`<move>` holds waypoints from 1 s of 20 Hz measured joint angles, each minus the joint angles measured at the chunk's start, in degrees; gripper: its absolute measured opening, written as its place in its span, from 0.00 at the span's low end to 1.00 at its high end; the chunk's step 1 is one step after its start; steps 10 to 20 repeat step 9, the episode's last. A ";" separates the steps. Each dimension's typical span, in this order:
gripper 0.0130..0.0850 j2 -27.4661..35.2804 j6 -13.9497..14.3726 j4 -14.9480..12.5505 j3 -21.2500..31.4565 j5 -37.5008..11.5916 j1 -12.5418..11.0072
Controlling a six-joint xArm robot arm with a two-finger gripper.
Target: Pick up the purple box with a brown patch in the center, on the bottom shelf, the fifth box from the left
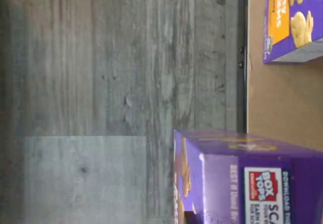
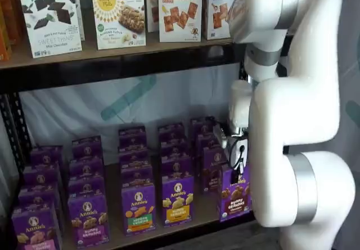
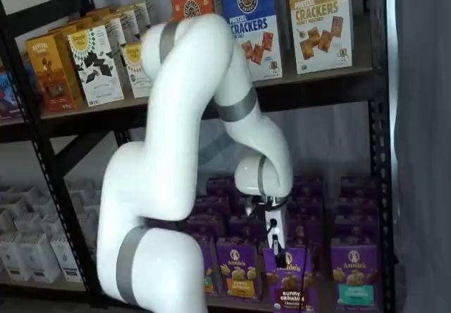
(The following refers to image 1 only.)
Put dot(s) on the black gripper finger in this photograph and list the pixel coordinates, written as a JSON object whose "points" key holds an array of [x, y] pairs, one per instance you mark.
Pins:
{"points": [[191, 219]]}

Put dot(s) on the purple box brown patch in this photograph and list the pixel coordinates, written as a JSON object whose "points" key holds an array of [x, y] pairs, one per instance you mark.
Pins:
{"points": [[222, 183]]}

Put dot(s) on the brown wooden shelf board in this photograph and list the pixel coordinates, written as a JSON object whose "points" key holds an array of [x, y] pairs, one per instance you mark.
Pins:
{"points": [[282, 95]]}

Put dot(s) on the purple box orange patch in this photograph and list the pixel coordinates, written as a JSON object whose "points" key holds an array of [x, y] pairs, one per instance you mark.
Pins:
{"points": [[280, 19]]}

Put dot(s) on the black metal shelf frame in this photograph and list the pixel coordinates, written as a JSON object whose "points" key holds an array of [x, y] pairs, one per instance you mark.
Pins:
{"points": [[242, 57]]}

